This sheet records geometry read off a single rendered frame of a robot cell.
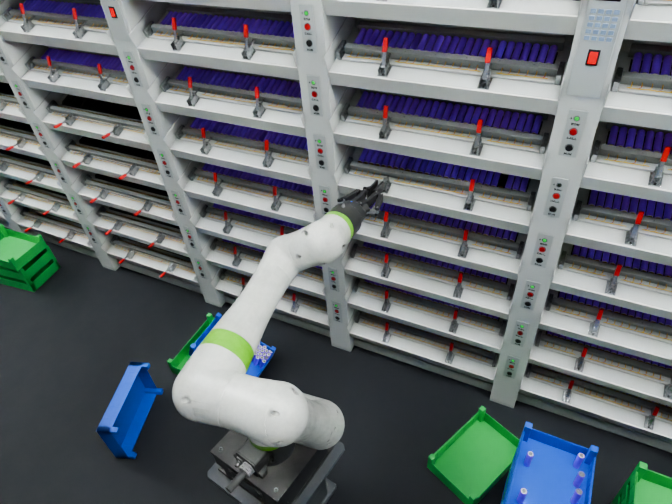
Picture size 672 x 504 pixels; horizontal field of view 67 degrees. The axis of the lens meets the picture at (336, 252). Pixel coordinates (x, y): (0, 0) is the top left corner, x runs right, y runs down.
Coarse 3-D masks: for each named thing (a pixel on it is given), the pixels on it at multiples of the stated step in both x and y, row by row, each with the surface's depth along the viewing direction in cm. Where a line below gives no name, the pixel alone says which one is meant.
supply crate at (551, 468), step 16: (528, 432) 152; (528, 448) 154; (544, 448) 154; (560, 448) 153; (576, 448) 149; (592, 448) 145; (544, 464) 150; (560, 464) 150; (592, 464) 145; (512, 480) 142; (528, 480) 147; (544, 480) 147; (560, 480) 146; (592, 480) 141; (512, 496) 144; (528, 496) 144; (544, 496) 143; (560, 496) 143
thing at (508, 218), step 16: (352, 160) 168; (336, 176) 164; (352, 176) 167; (384, 176) 164; (400, 192) 160; (416, 192) 158; (432, 192) 157; (464, 192) 154; (528, 192) 150; (416, 208) 160; (432, 208) 156; (448, 208) 153; (480, 208) 151; (496, 208) 149; (512, 208) 148; (528, 208) 146; (496, 224) 150; (512, 224) 147; (528, 224) 145
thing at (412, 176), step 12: (360, 168) 166; (372, 168) 164; (384, 168) 163; (396, 180) 161; (420, 180) 159; (432, 180) 156; (444, 180) 155; (456, 180) 154; (456, 192) 154; (480, 192) 153; (492, 192) 150; (504, 192) 149; (516, 192) 148
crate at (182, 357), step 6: (210, 318) 237; (204, 324) 236; (198, 330) 233; (204, 330) 238; (192, 336) 231; (198, 336) 235; (192, 342) 231; (186, 348) 228; (180, 354) 225; (186, 354) 229; (168, 360) 219; (174, 360) 223; (180, 360) 227; (186, 360) 228; (174, 366) 221; (180, 366) 225; (174, 372) 222
